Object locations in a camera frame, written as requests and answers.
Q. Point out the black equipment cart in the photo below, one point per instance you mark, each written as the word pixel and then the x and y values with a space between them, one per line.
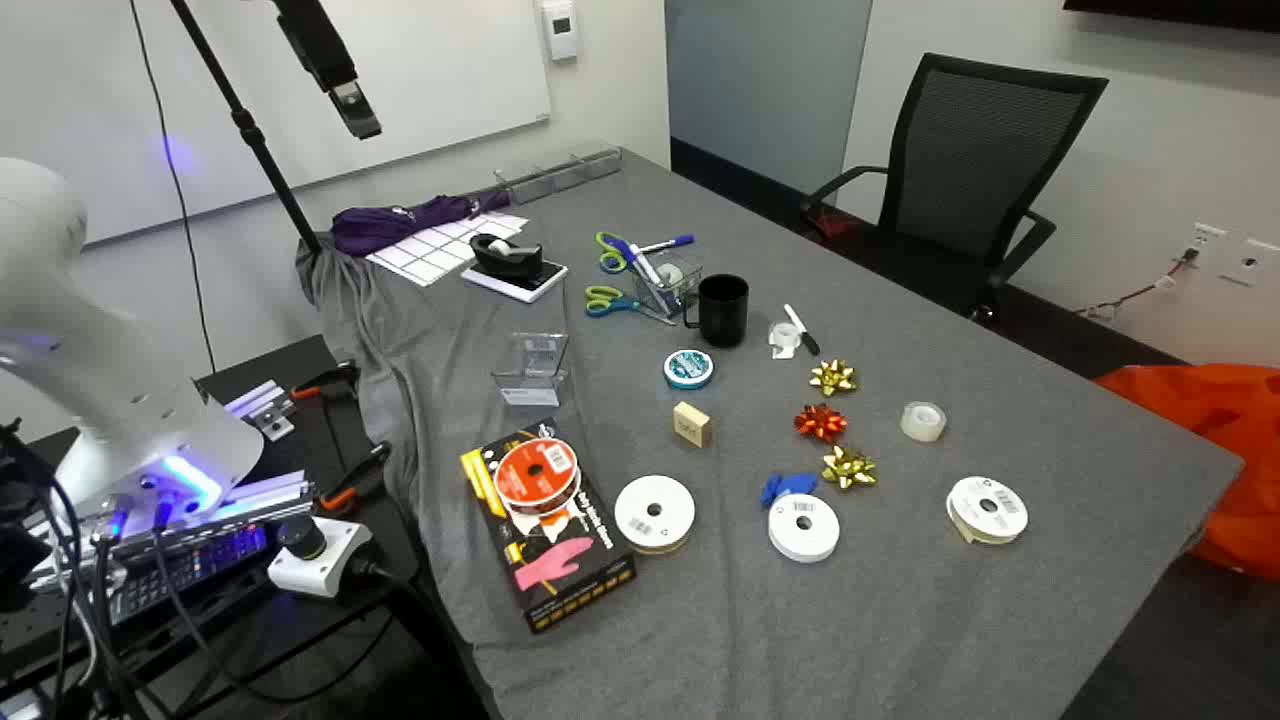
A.
pixel 265 643

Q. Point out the clear acrylic holder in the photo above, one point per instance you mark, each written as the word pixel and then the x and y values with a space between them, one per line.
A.
pixel 535 375

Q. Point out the black camera on stand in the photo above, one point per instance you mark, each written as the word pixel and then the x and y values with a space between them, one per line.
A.
pixel 326 63

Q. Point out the gold gift bow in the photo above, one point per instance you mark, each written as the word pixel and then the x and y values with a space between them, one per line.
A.
pixel 832 378
pixel 849 471

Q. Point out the white wall outlet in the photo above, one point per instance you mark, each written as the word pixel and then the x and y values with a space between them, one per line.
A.
pixel 1208 242

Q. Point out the white controller black knob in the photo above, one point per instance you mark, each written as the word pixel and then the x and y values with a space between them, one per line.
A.
pixel 318 560

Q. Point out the clear tape roll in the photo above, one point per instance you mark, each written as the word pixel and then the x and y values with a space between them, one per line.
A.
pixel 923 423

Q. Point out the black office chair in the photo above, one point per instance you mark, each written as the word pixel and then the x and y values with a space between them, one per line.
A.
pixel 982 163

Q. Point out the white wall thermostat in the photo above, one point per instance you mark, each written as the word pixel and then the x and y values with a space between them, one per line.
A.
pixel 563 28

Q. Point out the grey glass wall panel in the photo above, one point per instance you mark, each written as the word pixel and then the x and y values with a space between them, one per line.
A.
pixel 767 80

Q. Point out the white tape roll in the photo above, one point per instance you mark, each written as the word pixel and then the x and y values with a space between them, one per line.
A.
pixel 669 278

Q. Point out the red ribbon spool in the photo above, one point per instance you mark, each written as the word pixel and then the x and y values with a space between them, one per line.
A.
pixel 520 482

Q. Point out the green blue scissors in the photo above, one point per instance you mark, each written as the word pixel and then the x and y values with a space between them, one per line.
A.
pixel 611 249
pixel 602 302

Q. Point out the white marker black cap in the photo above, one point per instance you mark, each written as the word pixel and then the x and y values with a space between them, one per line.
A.
pixel 803 328

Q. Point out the white label sheet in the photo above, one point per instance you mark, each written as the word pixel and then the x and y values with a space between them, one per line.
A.
pixel 425 249

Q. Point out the white whiteboard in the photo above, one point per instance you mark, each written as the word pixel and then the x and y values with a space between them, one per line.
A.
pixel 441 64

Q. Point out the purple cloth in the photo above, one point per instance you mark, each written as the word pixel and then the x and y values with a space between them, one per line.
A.
pixel 380 227

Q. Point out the white black flat box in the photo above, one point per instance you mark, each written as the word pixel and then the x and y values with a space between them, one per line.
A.
pixel 535 286

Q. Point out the black mug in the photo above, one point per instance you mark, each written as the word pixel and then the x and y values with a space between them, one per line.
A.
pixel 721 314

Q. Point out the blue gift bow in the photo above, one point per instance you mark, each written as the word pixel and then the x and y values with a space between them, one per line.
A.
pixel 785 486

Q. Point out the clear square plastic container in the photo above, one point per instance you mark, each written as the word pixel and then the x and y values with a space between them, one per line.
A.
pixel 681 302

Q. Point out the white spool gold ribbon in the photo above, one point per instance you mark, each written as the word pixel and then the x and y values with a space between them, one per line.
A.
pixel 645 507

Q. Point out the grey tablecloth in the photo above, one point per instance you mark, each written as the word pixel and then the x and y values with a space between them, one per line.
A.
pixel 933 333

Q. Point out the black camera stand pole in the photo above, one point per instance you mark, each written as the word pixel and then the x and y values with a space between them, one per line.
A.
pixel 245 125

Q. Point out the red gift bow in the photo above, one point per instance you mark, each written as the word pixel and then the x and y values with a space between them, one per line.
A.
pixel 820 423

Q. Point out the orange bag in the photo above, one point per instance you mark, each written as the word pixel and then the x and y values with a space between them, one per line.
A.
pixel 1225 427

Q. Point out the black product box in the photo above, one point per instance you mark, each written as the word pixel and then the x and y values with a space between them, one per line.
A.
pixel 572 575

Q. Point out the black tape dispenser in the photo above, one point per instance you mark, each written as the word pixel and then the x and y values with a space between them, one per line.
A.
pixel 507 254

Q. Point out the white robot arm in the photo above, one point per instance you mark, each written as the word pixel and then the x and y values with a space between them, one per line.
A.
pixel 82 362

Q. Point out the blue round tin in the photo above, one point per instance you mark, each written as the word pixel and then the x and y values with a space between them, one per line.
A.
pixel 691 369

